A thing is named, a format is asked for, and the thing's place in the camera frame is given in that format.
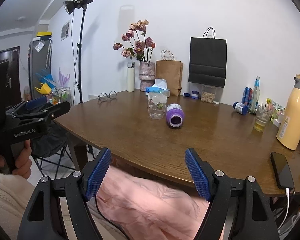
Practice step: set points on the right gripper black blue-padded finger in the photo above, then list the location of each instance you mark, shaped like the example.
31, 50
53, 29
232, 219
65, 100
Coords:
252, 217
43, 218

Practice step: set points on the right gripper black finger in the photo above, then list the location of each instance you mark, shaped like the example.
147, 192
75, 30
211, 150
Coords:
38, 108

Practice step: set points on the purple pill bottle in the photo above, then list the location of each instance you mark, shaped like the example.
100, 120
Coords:
175, 115

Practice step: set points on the clear plastic cup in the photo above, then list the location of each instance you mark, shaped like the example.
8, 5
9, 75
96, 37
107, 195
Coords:
157, 103

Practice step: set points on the left hand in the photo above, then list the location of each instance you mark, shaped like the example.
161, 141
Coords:
23, 162

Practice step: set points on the cart with colourful items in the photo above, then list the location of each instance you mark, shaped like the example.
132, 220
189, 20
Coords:
57, 91

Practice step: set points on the black folding chair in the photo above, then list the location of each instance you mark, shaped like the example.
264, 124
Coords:
51, 153

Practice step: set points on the dark wooden door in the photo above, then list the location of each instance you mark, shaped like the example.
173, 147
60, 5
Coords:
9, 75

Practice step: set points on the grey refrigerator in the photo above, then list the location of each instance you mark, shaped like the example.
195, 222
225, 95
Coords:
39, 61

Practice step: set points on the black smartphone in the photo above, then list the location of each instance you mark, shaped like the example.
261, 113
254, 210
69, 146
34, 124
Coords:
282, 171

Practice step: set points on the eyeglasses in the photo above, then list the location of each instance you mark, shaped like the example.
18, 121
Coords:
107, 96

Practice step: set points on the cream yellow thermos jug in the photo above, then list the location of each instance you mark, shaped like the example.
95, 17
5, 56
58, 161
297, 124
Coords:
289, 131

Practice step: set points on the glass with yellow liquid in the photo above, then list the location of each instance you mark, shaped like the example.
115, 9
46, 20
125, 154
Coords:
262, 117

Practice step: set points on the white thermos bottle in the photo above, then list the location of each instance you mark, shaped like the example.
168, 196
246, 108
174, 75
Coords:
130, 76

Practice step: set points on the lying blue-white bottle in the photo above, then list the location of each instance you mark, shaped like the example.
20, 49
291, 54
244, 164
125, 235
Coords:
240, 108

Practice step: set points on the snack packets pile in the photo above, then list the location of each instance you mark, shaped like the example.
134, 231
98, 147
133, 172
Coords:
277, 112

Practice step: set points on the clear glass bottle blue cap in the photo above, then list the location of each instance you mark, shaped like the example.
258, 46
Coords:
255, 96

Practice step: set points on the pink ceramic vase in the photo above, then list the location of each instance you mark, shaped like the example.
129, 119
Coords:
146, 75

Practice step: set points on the blue drink can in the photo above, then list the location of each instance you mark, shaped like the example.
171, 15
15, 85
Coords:
247, 94

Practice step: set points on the studio light on stand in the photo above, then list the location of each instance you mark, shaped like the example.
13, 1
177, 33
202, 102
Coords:
69, 7

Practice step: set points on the dried pink flowers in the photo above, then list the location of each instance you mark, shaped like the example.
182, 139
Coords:
139, 45

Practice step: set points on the clear jar with grains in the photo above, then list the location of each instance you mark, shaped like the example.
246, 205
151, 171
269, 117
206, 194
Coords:
208, 94

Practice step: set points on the small blue-white jar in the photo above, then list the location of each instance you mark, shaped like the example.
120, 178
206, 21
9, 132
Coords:
195, 95

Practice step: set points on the blue tissue box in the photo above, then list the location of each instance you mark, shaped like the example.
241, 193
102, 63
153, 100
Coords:
160, 86

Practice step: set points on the brown paper bag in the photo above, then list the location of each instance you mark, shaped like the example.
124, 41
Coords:
170, 70

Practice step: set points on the black paper bag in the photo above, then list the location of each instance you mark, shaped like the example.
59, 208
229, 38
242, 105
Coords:
208, 59

